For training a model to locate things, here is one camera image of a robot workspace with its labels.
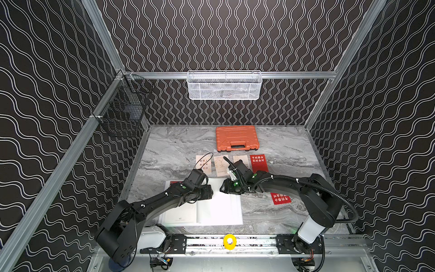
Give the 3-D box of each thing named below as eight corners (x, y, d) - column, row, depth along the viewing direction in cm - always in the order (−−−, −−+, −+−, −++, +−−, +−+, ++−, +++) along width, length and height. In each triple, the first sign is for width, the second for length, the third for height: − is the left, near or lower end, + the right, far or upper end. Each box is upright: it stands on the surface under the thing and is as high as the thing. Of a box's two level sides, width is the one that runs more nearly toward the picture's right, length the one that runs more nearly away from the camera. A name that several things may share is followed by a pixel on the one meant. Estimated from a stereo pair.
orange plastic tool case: (215, 153, 108) (215, 147, 104) (216, 130, 121) (216, 124, 116) (258, 153, 108) (260, 147, 104) (254, 130, 121) (255, 124, 116)
